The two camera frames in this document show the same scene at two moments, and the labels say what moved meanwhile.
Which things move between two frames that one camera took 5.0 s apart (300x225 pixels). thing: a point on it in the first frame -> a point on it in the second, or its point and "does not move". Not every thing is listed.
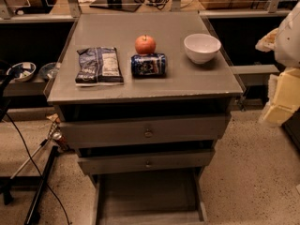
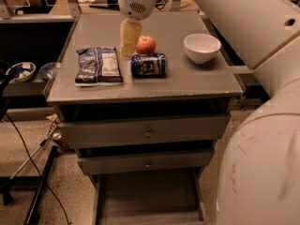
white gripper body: (290, 44) -> (137, 4)
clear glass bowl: (49, 70) does not move
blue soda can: (148, 66) does not move
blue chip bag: (98, 66) does not move
